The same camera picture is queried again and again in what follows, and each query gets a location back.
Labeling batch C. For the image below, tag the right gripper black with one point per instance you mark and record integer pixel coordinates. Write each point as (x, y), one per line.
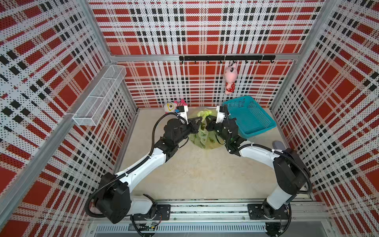
(210, 124)

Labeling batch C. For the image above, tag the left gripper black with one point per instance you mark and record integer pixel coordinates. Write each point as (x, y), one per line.
(191, 123)

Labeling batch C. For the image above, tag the yellow-green plastic bag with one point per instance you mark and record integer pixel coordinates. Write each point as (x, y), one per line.
(205, 139)

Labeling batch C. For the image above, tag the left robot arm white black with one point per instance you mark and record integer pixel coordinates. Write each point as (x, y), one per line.
(113, 199)

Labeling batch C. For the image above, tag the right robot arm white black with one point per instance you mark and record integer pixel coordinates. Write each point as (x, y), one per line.
(292, 176)

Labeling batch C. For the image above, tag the pink striped plush toy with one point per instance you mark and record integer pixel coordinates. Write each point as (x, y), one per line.
(172, 107)

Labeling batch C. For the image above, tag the teal plastic basket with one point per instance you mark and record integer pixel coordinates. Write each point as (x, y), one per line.
(251, 118)

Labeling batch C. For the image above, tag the pink hanging plush toy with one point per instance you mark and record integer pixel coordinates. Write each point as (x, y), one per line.
(230, 77)

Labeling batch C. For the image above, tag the grey oval object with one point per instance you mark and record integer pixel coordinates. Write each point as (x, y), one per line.
(278, 145)

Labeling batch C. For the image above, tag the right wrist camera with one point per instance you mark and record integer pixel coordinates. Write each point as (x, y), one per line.
(222, 113)

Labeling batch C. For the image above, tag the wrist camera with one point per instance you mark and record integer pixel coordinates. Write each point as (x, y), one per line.
(182, 113)
(222, 113)

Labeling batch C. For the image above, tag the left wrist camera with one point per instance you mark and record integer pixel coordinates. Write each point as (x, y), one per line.
(182, 113)

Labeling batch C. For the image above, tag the black hook rail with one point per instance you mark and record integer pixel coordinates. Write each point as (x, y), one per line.
(233, 58)

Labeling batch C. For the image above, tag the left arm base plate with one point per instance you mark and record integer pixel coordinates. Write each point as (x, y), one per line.
(157, 213)

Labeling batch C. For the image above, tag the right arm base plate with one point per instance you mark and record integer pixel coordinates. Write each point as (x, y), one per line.
(266, 212)

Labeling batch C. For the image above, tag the white wire mesh shelf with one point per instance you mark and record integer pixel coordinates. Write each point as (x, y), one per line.
(94, 106)

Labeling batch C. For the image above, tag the aluminium mounting rail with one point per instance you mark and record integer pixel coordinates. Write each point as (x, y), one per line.
(236, 211)

